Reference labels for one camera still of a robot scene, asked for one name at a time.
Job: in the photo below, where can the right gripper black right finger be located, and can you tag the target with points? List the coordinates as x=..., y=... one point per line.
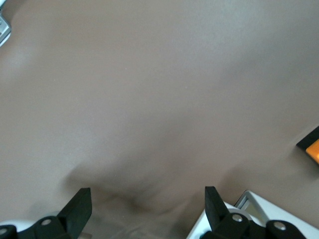
x=219, y=219

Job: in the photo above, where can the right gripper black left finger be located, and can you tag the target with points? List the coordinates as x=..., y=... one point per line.
x=74, y=214

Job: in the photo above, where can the white drawer cabinet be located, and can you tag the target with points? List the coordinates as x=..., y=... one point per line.
x=286, y=211

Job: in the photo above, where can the orange button enclosure box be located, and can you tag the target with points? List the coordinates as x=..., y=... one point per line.
x=314, y=152

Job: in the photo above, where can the silver metal corner bracket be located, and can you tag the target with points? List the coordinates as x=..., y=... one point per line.
x=3, y=30

